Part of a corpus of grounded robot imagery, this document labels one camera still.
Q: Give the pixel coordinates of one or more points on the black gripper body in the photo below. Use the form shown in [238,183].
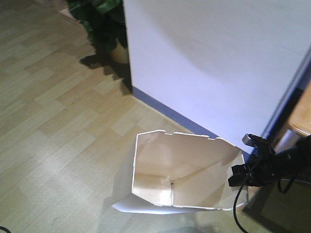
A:
[262,166]

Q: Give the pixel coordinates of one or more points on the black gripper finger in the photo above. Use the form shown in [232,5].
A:
[238,180]
[241,169]

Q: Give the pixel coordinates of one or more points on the white plastic trash bin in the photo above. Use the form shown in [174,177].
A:
[168,173]

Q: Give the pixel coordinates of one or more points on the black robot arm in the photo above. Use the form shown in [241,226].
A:
[293,159]

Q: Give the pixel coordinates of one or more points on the light wooden desk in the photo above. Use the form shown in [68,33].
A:
[298,124]

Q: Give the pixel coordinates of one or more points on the green potted plant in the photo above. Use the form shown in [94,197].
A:
[104,22]

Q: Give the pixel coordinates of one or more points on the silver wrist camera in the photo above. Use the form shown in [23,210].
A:
[248,140]

